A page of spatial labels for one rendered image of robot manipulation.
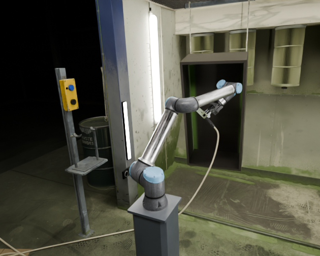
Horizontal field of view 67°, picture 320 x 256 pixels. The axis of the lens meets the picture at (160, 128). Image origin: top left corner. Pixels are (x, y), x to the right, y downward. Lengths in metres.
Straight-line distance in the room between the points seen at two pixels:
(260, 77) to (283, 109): 0.57
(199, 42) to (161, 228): 2.60
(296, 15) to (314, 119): 1.33
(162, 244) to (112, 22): 1.90
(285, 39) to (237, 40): 0.55
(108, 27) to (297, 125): 2.69
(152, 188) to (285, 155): 2.28
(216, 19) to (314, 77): 1.50
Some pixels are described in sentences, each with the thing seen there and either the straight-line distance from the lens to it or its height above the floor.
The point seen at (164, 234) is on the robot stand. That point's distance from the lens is 1.86.
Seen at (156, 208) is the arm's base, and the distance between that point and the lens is 1.81.
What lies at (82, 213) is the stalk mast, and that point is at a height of 0.26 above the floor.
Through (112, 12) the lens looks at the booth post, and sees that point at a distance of 2.44.
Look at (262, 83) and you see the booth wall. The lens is 3.86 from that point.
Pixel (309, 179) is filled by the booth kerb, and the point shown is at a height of 0.14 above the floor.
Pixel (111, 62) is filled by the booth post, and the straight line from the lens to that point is 2.45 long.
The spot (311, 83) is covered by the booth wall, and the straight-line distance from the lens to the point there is 3.87.
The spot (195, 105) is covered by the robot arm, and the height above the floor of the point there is 1.33.
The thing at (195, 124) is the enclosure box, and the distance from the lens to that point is 2.97.
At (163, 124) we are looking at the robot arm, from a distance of 1.88.
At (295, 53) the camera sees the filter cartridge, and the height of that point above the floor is 1.66.
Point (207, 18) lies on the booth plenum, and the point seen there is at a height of 2.15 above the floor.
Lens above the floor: 1.70
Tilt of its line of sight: 17 degrees down
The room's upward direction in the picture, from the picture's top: 3 degrees counter-clockwise
